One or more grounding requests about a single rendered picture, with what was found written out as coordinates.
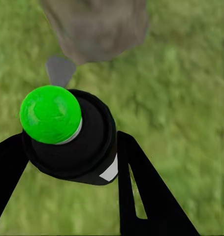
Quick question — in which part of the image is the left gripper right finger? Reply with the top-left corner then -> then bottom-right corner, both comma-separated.
117,131 -> 200,236

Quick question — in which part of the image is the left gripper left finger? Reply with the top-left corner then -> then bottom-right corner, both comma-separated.
0,133 -> 29,218

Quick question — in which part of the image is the pesticide atomizer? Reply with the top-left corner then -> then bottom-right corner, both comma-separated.
20,57 -> 118,185

